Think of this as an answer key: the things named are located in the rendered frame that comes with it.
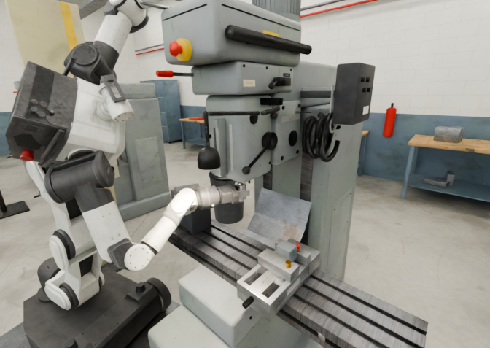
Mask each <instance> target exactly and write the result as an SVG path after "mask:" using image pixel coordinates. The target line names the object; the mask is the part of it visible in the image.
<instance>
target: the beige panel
mask: <svg viewBox="0 0 490 348"><path fill-rule="evenodd" d="M4 1H5V4H6V8H7V12H8V15H9V20H10V23H11V26H12V30H13V34H14V37H15V41H16V45H17V49H18V52H19V55H20V59H21V63H22V66H23V71H24V69H25V67H26V64H27V62H28V61H30V62H33V63H36V64H38V65H40V66H43V67H45V68H48V69H51V70H53V71H56V72H58V73H60V74H62V73H63V72H64V70H65V68H66V67H65V66H64V65H63V62H64V60H65V58H66V57H67V55H68V54H69V53H70V52H71V50H72V49H73V48H74V47H75V46H77V45H79V44H82V43H85V38H84V34H83V30H82V24H81V20H80V16H79V8H78V5H76V4H70V3H66V2H62V1H56V0H4ZM105 188H106V189H109V190H111V192H112V195H113V198H114V200H115V203H116V205H117V200H116V196H115V192H114V185H113V186H112V187H105ZM105 267H107V268H110V269H111V270H113V271H116V272H119V271H121V270H122V269H121V268H118V267H116V265H112V264H109V263H107V262H106V261H105V260H103V262H102V264H101V270H102V269H103V268H105Z"/></svg>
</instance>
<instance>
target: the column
mask: <svg viewBox="0 0 490 348"><path fill-rule="evenodd" d="M300 111H303V112H301V113H300V137H299V153H298V156H297V157H294V158H292V159H290V160H288V161H285V162H283V163H280V164H278V165H274V164H271V169H270V171H269V172H268V173H266V174H263V175H261V176H259V177H256V178H254V212H255V210H256V207H257V202H258V200H259V197H260V192H261V189H262V188H265V189H268V190H272V191H275V192H277V193H282V194H284V195H288V196H292V197H295V198H299V199H302V200H304V201H309V202H311V203H312V205H311V209H310V212H309V216H308V220H307V223H306V229H305V231H304V233H303V236H302V239H301V240H300V243H302V244H304V245H307V246H309V247H311V248H314V249H315V250H318V251H320V261H319V266H318V267H317V268H316V269H318V270H320V271H322V272H324V273H326V274H329V275H330V276H332V277H335V278H336V279H339V280H340V281H342V282H343V281H344V274H345V268H346V257H347V251H348V245H349V233H350V227H351V216H352V209H353V203H354V192H355V185H356V179H357V168H358V162H359V151H360V145H361V138H362V127H363V121H362V122H360V123H357V124H354V125H341V128H340V129H335V131H334V135H333V138H332V144H331V145H330V148H329V150H328V152H327V154H326V155H325V156H326V157H327V156H329V155H330V153H331V152H332V151H333V148H334V146H335V140H338V141H340V145H339V148H338V152H337V153H336V155H335V157H334V158H333V159H332V160H331V161H329V162H324V161H322V159H321V158H317V159H313V158H311V157H310V156H309V154H305V153H304V152H303V148H302V134H303V133H302V132H303V124H304V122H305V120H306V118H307V117H309V116H314V117H315V118H316V119H317V120H319V117H318V113H320V112H321V113H323V114H325V115H328V114H329V113H330V104H323V105H318V106H312V107H303V108H300ZM304 112H312V113H304Z"/></svg>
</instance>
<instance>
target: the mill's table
mask: <svg viewBox="0 0 490 348"><path fill-rule="evenodd" d="M167 241H168V242H170V243H171V244H173V245H174V246H175V247H177V248H178V249H180V250H181V251H183V252H184V253H186V254H187V255H189V256H190V257H191V258H193V259H194V260H196V261H198V262H199V263H200V264H202V265H203V266H205V267H207V268H208V269H209V270H210V271H212V272H214V273H215V274H216V275H218V276H219V277H221V278H223V279H224V280H225V281H227V282H229V283H230V284H231V285H232V286H234V287H236V288H237V281H238V280H239V279H240V278H241V277H243V276H244V275H245V274H247V273H248V272H249V271H250V270H252V269H253V268H254V267H255V266H256V265H257V264H258V255H259V254H260V253H261V252H263V251H264V250H266V249H267V248H268V249H270V250H272V251H275V249H274V248H272V247H269V246H268V245H266V244H263V243H261V242H259V241H257V240H255V239H253V238H251V237H248V236H246V235H244V234H242V233H240V232H238V231H236V230H233V229H232V228H229V227H227V226H226V225H223V224H222V223H218V222H217V221H215V220H213V219H211V227H209V228H207V229H204V230H202V231H200V232H198V233H195V234H191V233H190V232H189V231H188V230H187V229H186V228H184V227H183V226H182V225H180V224H179V225H178V226H177V228H176V229H175V231H174V232H173V233H172V234H171V236H170V237H169V238H168V240H167ZM276 315H277V316H278V317H280V318H282V319H283V320H284V321H285V322H287V323H289V324H290V325H291V326H293V327H294V328H296V329H298V330H299V331H300V332H302V333H303V334H305V335H306V336H307V337H309V338H310V339H312V340H314V341H315V342H316V343H318V344H320V345H321V346H323V347H324V348H425V342H426V334H427V327H428V322H427V321H425V320H423V319H420V318H418V317H416V316H414V315H412V314H410V313H408V312H406V311H403V310H402V309H399V308H397V307H396V306H393V305H391V304H390V303H387V302H385V301H382V300H381V299H379V298H377V297H375V296H372V295H370V294H368V293H366V292H364V291H362V290H360V289H357V288H355V287H353V286H351V285H349V284H347V283H345V282H342V281H340V280H339V279H336V278H335V277H332V276H330V275H329V274H326V273H324V272H322V271H320V270H318V269H316V270H315V271H314V272H313V273H312V274H311V275H310V277H309V278H307V280H306V281H305V282H304V283H303V284H302V285H301V286H300V288H299V289H298V290H297V291H296V292H295V294H294V295H293V296H292V297H291V298H290V299H289V300H288V302H286V303H285V305H284V306H283V307H282V308H281V309H280V310H279V312H278V313H277V314H276Z"/></svg>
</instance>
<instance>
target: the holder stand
mask: <svg viewBox="0 0 490 348"><path fill-rule="evenodd" d="M174 191H175V190H174V189H173V190H171V199H172V200H173V199H174V197H175V196H176V195H175V192H174ZM180 225H182V226H183V227H184V228H186V229H187V230H188V231H189V232H190V233H191V234H195V233H198V232H200V231H202V230H204V229H207V228H209V227H211V209H204V210H201V209H199V208H197V209H196V210H195V211H194V212H191V213H190V214H189V215H184V217H183V218H182V220H181V222H180Z"/></svg>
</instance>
